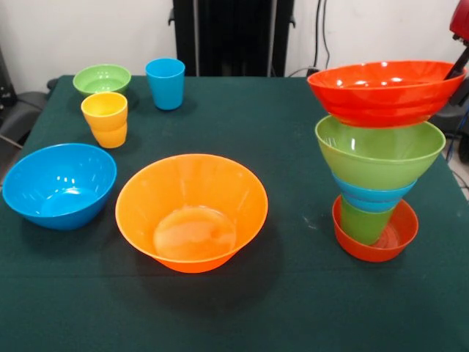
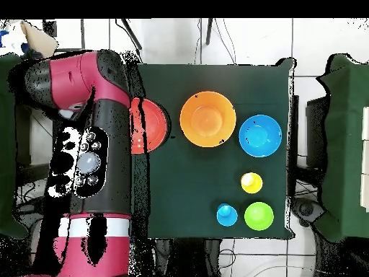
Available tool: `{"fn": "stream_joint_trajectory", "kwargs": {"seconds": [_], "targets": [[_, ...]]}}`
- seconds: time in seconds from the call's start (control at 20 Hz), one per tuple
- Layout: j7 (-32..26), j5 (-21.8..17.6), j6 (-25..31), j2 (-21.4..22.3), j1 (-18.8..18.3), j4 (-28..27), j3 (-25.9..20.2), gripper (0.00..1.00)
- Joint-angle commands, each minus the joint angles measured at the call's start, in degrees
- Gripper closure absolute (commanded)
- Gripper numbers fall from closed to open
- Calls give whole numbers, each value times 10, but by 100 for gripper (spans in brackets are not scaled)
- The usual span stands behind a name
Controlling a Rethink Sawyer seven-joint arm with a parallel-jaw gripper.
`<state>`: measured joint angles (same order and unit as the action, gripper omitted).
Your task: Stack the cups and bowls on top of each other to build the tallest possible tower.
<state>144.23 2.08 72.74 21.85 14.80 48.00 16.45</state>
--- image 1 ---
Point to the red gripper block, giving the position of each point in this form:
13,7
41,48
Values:
461,22

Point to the wide red bowl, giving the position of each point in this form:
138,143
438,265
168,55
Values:
366,106

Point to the large green bowl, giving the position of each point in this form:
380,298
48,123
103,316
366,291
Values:
373,168

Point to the small blue bowl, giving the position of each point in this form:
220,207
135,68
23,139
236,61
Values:
373,196

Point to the small red bowl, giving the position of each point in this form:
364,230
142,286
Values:
399,234

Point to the green cup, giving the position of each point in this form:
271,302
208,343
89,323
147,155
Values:
362,227

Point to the large orange bowl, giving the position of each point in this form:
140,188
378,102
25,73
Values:
176,190

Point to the large blue bowl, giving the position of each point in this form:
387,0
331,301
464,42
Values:
58,198

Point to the dark green table cloth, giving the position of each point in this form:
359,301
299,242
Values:
256,293

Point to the blue cup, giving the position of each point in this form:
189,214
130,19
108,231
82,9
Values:
165,91

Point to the yellow cup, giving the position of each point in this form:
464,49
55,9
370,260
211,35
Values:
108,132

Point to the small green bowl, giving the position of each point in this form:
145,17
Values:
99,86

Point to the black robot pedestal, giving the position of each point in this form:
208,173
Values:
234,36

